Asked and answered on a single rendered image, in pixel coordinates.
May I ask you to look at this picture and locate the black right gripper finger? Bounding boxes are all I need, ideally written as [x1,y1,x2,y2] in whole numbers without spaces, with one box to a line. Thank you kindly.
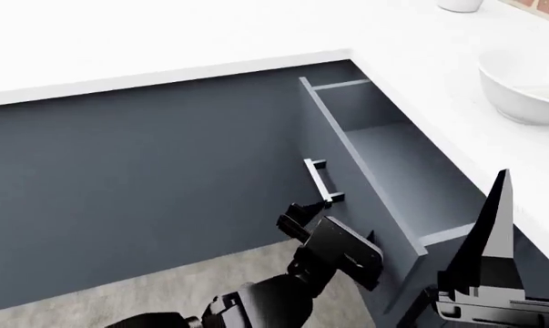
[436,169,508,299]
[478,169,526,299]

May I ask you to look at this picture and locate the grey open drawer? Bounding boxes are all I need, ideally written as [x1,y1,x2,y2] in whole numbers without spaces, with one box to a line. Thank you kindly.
[298,77,490,316]

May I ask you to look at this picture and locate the white bowl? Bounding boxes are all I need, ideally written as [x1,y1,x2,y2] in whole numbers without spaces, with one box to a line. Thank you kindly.
[477,48,549,126]

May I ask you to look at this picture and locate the dark grey cabinet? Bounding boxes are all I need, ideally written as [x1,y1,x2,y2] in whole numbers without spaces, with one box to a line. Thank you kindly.
[0,58,549,328]

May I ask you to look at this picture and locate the white cup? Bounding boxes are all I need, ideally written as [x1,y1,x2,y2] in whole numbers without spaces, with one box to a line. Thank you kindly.
[437,0,485,14]

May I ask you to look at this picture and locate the silver drawer handle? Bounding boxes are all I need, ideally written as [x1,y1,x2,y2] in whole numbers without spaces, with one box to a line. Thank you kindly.
[302,158,347,210]

